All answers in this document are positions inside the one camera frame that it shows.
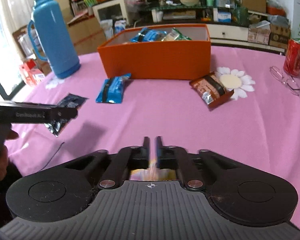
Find yellow soft bread pack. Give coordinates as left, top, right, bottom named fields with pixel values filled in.
left=129, top=161, right=177, bottom=181

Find blue snack pack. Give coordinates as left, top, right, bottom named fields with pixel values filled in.
left=96, top=73, right=131, bottom=103
left=130, top=28, right=167, bottom=43

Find dark navy snack pack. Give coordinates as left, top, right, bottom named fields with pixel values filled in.
left=45, top=94, right=87, bottom=137

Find red brown snack pack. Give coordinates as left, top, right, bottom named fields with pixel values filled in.
left=189, top=72, right=234, bottom=110

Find green striped snack pack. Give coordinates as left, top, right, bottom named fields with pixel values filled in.
left=161, top=28, right=191, bottom=41

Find person left hand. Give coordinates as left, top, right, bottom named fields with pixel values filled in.
left=0, top=144, right=20, bottom=181

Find blue thermos jug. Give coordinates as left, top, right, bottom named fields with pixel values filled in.
left=27, top=0, right=81, bottom=79

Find pink tablecloth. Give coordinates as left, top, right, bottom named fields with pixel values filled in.
left=5, top=45, right=300, bottom=230

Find white daisy coaster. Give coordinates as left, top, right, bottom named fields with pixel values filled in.
left=215, top=67, right=255, bottom=100

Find orange storage box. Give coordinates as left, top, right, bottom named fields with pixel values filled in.
left=97, top=24, right=211, bottom=80

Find clear eyeglasses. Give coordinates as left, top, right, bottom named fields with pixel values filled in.
left=269, top=66, right=300, bottom=96

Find white cabinet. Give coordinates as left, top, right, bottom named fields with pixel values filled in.
left=92, top=0, right=132, bottom=24

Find red soda can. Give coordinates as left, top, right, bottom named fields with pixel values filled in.
left=283, top=39, right=300, bottom=76

